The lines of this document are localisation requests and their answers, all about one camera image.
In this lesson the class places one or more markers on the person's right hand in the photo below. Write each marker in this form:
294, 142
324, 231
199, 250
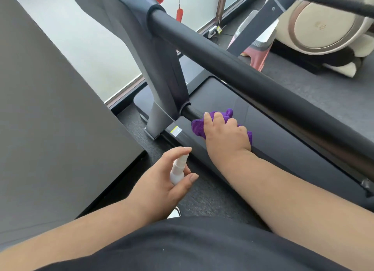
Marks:
228, 145

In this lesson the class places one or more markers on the person's left hand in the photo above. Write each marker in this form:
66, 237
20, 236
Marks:
155, 192

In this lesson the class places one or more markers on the white spray bottle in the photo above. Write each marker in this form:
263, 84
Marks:
176, 174

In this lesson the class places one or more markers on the purple microfibre cloth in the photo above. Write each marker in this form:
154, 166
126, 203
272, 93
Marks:
197, 127

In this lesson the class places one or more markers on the black treadmill handrail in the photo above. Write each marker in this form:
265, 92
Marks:
336, 0
248, 83

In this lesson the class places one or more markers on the person's left forearm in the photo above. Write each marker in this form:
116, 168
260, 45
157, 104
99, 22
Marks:
67, 235

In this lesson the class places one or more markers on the person's right forearm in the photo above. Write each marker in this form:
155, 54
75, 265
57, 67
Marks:
292, 197

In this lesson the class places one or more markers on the person's left sneaker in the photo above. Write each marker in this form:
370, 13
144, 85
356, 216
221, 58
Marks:
174, 213

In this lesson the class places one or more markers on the grey treadmill base with uprights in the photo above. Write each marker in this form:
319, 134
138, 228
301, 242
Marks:
263, 151

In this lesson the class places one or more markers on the black shirt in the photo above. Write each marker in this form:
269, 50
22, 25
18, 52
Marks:
190, 244

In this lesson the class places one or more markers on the white plastic tub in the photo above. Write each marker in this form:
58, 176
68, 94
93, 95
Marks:
263, 37

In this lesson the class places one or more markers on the white power strip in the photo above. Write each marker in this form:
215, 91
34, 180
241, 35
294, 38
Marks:
213, 31

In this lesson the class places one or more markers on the beige upholstered chair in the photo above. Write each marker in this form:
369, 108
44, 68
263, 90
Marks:
327, 28

